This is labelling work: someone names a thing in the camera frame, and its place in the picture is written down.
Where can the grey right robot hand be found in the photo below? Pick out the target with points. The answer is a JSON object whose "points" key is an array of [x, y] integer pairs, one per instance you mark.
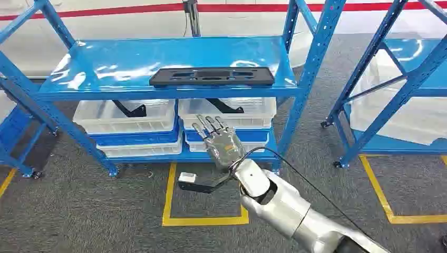
{"points": [[223, 146]]}

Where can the black plastic bracket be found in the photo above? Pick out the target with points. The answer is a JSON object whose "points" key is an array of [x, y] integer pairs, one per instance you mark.
{"points": [[227, 109], [134, 113]]}

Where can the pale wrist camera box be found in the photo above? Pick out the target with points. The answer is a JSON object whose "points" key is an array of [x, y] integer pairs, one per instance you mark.
{"points": [[187, 177]]}

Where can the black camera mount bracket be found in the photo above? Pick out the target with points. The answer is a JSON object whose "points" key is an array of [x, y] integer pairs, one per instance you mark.
{"points": [[202, 189]]}

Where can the black plastic panel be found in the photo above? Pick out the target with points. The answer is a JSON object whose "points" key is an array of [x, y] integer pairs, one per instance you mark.
{"points": [[209, 83]]}

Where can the blue rack with white sheets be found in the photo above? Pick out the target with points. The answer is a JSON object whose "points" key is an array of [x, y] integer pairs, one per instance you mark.
{"points": [[412, 80]]}

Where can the yellow floor tape square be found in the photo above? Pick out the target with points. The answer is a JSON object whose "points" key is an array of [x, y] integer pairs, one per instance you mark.
{"points": [[379, 195], [167, 195]]}

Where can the black stand pole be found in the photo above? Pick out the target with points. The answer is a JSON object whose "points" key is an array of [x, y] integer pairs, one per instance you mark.
{"points": [[193, 17]]}

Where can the blue metal rack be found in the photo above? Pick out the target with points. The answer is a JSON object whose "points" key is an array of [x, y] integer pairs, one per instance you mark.
{"points": [[14, 129]]}

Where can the clear plastic bin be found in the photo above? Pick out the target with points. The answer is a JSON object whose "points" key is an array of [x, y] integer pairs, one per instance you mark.
{"points": [[104, 122], [139, 150], [251, 115], [195, 146]]}

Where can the blue rack with stacked bins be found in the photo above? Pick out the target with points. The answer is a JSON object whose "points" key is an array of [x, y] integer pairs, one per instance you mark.
{"points": [[139, 59]]}

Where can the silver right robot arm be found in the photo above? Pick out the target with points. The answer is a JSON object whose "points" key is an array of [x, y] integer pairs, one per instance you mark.
{"points": [[290, 209]]}

